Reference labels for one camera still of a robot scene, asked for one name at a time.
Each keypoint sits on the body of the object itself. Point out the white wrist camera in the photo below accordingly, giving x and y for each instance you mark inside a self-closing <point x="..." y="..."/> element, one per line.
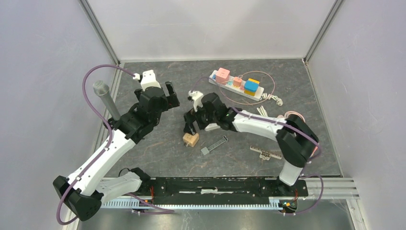
<point x="196" y="97"/>
<point x="147" y="79"/>

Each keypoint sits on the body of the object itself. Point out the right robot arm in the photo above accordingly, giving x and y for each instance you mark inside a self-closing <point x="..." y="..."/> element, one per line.
<point x="296" y="140"/>

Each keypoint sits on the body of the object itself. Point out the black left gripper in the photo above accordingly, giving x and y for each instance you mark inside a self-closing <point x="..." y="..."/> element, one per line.
<point x="173" y="101"/>

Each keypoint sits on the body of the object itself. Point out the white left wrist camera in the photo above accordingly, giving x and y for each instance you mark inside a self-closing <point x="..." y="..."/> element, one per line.
<point x="147" y="79"/>

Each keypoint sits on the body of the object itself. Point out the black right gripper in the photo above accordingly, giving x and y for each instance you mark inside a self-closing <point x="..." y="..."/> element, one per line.
<point x="190" y="117"/>

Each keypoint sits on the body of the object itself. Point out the beige toothed ruler piece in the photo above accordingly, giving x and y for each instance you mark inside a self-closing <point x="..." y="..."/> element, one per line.
<point x="265" y="154"/>

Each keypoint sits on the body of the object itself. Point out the beige dragon plug adapter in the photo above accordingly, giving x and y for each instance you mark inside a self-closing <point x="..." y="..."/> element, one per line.
<point x="190" y="140"/>

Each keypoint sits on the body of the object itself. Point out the blue plug adapter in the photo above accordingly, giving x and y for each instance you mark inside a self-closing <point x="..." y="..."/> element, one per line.
<point x="251" y="86"/>

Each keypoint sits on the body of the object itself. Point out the long white power strip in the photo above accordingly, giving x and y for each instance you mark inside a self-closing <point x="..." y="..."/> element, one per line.
<point x="229" y="86"/>

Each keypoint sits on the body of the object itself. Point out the aluminium front rail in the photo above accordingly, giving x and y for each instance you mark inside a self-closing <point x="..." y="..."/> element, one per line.
<point x="318" y="188"/>

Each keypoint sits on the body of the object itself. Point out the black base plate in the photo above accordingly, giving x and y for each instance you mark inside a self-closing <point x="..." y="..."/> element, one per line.
<point x="249" y="190"/>

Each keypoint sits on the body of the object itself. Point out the pink cube plug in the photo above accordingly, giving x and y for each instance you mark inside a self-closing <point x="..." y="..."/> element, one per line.
<point x="222" y="76"/>

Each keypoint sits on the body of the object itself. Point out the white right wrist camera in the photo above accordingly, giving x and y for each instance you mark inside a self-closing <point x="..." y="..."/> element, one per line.
<point x="196" y="97"/>

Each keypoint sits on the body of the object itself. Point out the small orange plug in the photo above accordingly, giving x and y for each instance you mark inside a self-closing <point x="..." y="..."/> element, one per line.
<point x="237" y="81"/>

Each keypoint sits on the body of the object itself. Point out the small white power strip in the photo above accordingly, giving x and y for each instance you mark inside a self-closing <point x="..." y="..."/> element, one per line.
<point x="212" y="126"/>

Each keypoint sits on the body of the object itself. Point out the yellow cube plug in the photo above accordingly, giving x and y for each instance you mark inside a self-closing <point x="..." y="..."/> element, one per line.
<point x="250" y="93"/>

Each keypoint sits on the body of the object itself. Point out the silver microphone on stand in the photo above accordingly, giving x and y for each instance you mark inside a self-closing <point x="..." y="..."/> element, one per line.
<point x="102" y="90"/>

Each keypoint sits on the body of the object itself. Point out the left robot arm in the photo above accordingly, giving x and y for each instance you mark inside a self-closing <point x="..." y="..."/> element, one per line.
<point x="83" y="191"/>

